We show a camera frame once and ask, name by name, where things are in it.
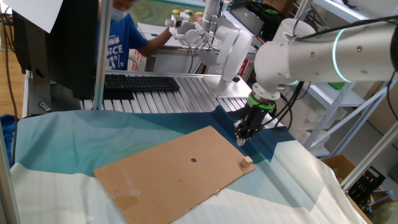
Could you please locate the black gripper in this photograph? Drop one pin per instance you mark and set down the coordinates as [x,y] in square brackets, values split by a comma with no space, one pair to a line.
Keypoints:
[256,118]

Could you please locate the small wooden block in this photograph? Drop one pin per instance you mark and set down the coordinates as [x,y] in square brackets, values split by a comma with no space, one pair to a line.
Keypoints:
[247,161]

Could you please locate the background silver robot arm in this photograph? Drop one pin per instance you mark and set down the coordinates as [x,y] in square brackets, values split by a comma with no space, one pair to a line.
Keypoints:
[211,9]

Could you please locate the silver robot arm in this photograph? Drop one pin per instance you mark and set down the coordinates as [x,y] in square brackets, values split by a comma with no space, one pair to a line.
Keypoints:
[311,56]

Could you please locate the bare person forearm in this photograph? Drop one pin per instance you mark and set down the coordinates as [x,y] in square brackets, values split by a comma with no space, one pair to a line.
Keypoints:
[155,42]

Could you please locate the small black knob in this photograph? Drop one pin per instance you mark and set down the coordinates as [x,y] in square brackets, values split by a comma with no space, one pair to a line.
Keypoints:
[236,79]

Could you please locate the black target dot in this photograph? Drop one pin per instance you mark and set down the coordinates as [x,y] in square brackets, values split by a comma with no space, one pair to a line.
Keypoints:
[193,160]

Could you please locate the red label box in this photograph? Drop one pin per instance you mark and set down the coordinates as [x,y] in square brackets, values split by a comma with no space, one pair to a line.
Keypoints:
[244,67]

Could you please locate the white haptic device base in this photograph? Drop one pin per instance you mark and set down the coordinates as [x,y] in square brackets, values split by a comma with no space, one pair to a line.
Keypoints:
[233,49]

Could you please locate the brown cardboard sheet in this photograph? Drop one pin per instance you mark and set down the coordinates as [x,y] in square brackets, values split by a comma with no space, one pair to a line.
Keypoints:
[171,186]

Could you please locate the open cardboard box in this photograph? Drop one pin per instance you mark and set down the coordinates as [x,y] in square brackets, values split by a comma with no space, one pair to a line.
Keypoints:
[335,165]

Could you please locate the grey background workbench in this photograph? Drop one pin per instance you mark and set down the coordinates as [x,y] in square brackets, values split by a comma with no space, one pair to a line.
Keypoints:
[174,62]

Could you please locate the white metal shelving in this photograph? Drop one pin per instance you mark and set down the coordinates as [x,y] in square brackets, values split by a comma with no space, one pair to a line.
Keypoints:
[348,99]

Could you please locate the black keyboard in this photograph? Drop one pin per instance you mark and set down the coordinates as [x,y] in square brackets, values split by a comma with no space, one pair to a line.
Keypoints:
[140,83]

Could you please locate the black tool case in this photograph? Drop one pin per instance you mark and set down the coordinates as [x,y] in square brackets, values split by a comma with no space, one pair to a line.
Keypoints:
[264,15]

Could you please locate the white handheld controller grip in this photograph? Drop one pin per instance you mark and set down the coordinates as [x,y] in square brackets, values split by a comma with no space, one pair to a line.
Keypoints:
[186,29]

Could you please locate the red white box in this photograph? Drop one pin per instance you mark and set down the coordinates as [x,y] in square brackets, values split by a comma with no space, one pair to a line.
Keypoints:
[136,62]

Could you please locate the black plastic crate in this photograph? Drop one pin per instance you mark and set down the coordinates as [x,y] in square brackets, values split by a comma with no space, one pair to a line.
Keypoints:
[367,186]

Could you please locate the brown cardboard carton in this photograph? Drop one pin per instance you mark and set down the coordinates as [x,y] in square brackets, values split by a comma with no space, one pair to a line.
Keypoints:
[382,109]

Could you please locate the yellow toy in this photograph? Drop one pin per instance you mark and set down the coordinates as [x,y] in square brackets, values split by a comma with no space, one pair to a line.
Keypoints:
[175,12]

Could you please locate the person in blue shirt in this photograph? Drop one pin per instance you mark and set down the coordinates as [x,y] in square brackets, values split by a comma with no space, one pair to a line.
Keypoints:
[118,43]

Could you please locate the blue teal white tablecloth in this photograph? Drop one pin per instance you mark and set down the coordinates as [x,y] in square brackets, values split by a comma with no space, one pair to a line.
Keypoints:
[77,140]

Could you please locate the light blue face mask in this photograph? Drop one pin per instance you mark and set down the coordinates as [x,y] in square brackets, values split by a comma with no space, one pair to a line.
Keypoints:
[118,14]

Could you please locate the black monitor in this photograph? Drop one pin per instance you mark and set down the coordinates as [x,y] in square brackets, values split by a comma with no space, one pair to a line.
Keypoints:
[71,46]

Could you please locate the silver usb stick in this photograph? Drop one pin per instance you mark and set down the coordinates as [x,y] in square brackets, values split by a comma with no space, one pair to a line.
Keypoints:
[45,106]

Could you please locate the dark grey monitor stand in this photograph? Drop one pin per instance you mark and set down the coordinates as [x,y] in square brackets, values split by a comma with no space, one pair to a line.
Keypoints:
[40,90]

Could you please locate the blue fabric bundle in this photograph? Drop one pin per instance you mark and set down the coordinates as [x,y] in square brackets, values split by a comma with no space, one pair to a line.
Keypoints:
[6,133]

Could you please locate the white paper sheet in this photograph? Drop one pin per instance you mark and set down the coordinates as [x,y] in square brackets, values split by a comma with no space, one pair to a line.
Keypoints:
[31,12]

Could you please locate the silver device base plate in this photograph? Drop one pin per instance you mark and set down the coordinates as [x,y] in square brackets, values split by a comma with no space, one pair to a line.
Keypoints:
[236,91]

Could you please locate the aluminium frame post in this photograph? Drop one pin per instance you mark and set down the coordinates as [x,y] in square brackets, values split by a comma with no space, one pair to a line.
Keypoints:
[6,186]
[370,155]
[102,46]
[301,7]

